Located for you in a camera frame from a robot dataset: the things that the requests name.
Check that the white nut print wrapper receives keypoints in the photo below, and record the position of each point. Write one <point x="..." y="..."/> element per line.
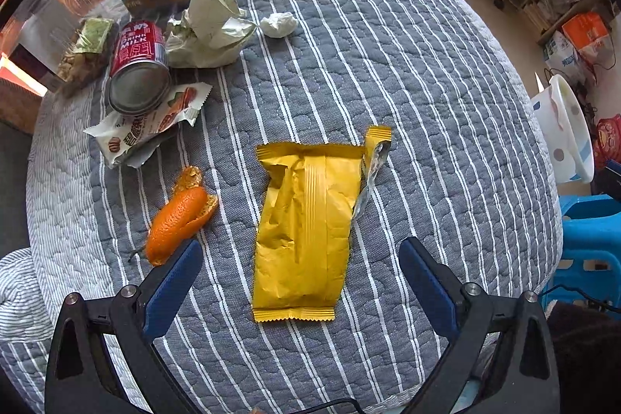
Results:
<point x="125" y="138"/>

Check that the white plastic bag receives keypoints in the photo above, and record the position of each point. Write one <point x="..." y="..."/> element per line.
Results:
<point x="563" y="55"/>

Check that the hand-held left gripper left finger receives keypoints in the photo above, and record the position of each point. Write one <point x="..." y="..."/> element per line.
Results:
<point x="172" y="292"/>

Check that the crumpled white tissue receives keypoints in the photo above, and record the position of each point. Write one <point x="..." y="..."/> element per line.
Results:
<point x="279" y="25"/>

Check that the crumpled pale green paper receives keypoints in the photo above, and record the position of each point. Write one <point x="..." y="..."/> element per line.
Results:
<point x="208" y="31"/>

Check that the orange paper bag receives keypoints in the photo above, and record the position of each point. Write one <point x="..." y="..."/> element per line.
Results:
<point x="584" y="31"/>

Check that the mixed nuts pile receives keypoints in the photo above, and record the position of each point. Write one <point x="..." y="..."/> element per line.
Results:
<point x="80" y="60"/>

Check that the grey sofa armrest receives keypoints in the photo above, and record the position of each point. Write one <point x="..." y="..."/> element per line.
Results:
<point x="12" y="186"/>

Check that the orange peel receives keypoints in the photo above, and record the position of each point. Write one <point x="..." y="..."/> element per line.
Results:
<point x="175" y="220"/>

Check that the red round packet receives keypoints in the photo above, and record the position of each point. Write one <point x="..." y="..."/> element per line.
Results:
<point x="610" y="140"/>

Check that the glass jar black lid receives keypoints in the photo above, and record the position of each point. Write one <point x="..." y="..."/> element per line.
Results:
<point x="39" y="6"/>

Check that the red tin can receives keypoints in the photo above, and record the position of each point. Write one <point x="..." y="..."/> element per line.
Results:
<point x="138" y="52"/>

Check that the white dotted plastic bucket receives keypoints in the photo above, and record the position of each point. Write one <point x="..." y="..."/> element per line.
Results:
<point x="567" y="128"/>

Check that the pink white bookshelf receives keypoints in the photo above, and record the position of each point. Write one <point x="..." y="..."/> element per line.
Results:
<point x="19" y="98"/>

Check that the blue plastic stool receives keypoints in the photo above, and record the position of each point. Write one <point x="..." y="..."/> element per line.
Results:
<point x="589" y="229"/>

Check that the yellow snack wrapper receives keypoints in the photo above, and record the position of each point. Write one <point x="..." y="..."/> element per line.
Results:
<point x="305" y="225"/>

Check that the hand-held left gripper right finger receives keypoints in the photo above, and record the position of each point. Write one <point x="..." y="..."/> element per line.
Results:
<point x="429" y="292"/>

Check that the dark brown fuzzy clothing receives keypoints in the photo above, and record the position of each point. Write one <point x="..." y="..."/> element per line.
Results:
<point x="587" y="356"/>

